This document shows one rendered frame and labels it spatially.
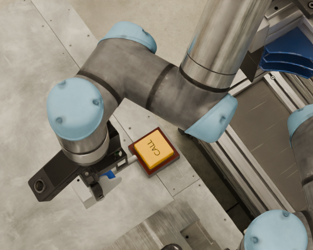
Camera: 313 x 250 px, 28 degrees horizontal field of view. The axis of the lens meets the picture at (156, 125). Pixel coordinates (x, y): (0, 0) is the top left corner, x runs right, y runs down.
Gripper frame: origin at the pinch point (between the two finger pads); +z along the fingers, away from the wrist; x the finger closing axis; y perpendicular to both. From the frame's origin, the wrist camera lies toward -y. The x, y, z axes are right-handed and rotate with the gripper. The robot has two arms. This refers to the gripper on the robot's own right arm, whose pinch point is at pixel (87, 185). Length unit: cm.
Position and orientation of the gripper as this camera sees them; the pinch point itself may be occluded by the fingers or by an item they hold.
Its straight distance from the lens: 115.4
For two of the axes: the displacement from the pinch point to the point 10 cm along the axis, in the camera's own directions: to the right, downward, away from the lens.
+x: -5.7, -7.6, 3.1
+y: 8.2, -5.3, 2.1
